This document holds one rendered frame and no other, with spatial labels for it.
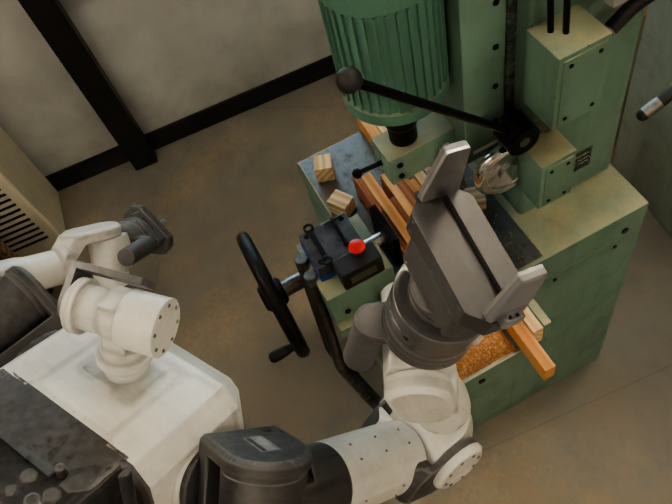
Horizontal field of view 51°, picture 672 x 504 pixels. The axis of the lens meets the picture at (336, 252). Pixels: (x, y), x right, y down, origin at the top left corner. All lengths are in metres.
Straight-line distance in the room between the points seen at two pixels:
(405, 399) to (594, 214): 0.89
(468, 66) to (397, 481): 0.63
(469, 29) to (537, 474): 1.36
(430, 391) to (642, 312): 1.68
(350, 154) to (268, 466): 0.91
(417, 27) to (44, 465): 0.71
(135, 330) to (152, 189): 2.12
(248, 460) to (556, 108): 0.70
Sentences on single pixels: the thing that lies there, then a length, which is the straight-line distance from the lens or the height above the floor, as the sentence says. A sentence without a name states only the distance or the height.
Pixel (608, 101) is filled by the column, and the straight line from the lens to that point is 1.38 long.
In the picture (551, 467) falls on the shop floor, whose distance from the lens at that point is 2.10.
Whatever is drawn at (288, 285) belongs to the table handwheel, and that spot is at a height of 0.83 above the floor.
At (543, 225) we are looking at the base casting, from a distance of 1.47.
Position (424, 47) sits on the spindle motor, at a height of 1.33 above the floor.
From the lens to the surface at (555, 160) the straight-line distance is 1.22.
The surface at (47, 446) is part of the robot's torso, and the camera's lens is 0.80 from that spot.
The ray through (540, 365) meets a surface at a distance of 1.18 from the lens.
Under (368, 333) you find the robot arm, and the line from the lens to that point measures 0.64.
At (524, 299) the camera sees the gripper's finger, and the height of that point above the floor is 1.59.
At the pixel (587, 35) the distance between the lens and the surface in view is 1.09.
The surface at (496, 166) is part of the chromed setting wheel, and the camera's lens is 1.24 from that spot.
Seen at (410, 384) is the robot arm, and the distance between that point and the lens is 0.67.
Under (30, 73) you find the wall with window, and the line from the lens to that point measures 2.69.
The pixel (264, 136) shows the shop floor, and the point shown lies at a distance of 2.83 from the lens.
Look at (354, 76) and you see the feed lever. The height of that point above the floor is 1.41.
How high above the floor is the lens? 2.03
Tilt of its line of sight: 57 degrees down
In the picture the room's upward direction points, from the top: 20 degrees counter-clockwise
